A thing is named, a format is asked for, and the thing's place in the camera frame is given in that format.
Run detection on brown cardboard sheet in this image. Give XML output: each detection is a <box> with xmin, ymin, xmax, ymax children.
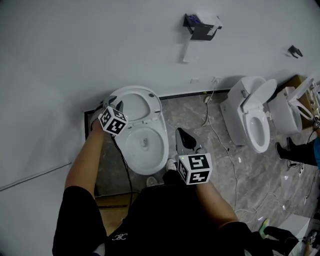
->
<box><xmin>94</xmin><ymin>191</ymin><xmax>141</xmax><ymax>237</ymax></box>

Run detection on person's right forearm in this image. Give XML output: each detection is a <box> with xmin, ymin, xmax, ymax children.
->
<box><xmin>194</xmin><ymin>180</ymin><xmax>239</xmax><ymax>230</ymax></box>

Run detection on white toilet lid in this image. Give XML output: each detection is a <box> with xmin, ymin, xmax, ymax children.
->
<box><xmin>121</xmin><ymin>92</ymin><xmax>152</xmax><ymax>122</ymax></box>

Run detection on person's white shoe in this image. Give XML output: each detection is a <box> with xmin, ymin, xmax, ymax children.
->
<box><xmin>145</xmin><ymin>175</ymin><xmax>159</xmax><ymax>188</ymax></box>
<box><xmin>165</xmin><ymin>158</ymin><xmax>178</xmax><ymax>172</ymax></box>

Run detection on black wall tissue holder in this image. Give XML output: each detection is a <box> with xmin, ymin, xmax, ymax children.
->
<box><xmin>182</xmin><ymin>13</ymin><xmax>224</xmax><ymax>42</ymax></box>

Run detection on person's left forearm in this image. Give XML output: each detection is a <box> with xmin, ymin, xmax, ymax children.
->
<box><xmin>64</xmin><ymin>109</ymin><xmax>107</xmax><ymax>200</ymax></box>

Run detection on person's black clothing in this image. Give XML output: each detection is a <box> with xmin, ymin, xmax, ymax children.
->
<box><xmin>51</xmin><ymin>169</ymin><xmax>276</xmax><ymax>256</ymax></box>

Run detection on white toilet bowl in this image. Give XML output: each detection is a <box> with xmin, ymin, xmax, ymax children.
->
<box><xmin>115</xmin><ymin>109</ymin><xmax>170</xmax><ymax>176</ymax></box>

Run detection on white toilet with open lid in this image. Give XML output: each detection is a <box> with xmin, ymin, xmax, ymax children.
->
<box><xmin>219</xmin><ymin>75</ymin><xmax>279</xmax><ymax>154</ymax></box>

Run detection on white toilet seat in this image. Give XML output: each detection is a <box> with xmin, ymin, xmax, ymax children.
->
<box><xmin>109</xmin><ymin>85</ymin><xmax>163</xmax><ymax>125</ymax></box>

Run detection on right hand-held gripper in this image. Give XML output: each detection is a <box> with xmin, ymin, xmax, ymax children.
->
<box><xmin>174</xmin><ymin>127</ymin><xmax>213</xmax><ymax>186</ymax></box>

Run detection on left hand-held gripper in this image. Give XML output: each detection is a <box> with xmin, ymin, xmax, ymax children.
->
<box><xmin>98</xmin><ymin>95</ymin><xmax>129</xmax><ymax>137</ymax></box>

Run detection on long white cable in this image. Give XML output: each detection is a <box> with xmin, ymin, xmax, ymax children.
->
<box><xmin>200</xmin><ymin>79</ymin><xmax>239</xmax><ymax>211</ymax></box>

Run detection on white box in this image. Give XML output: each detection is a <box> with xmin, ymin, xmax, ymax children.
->
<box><xmin>276</xmin><ymin>213</ymin><xmax>311</xmax><ymax>256</ymax></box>

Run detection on black wall hook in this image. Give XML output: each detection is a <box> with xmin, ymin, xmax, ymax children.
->
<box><xmin>287</xmin><ymin>45</ymin><xmax>304</xmax><ymax>59</ymax></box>

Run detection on white paper strip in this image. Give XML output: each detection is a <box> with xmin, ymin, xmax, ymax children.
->
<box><xmin>178</xmin><ymin>39</ymin><xmax>190</xmax><ymax>64</ymax></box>

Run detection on white toilet with raised seat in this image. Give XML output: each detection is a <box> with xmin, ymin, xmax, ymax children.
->
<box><xmin>266</xmin><ymin>71</ymin><xmax>320</xmax><ymax>136</ymax></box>

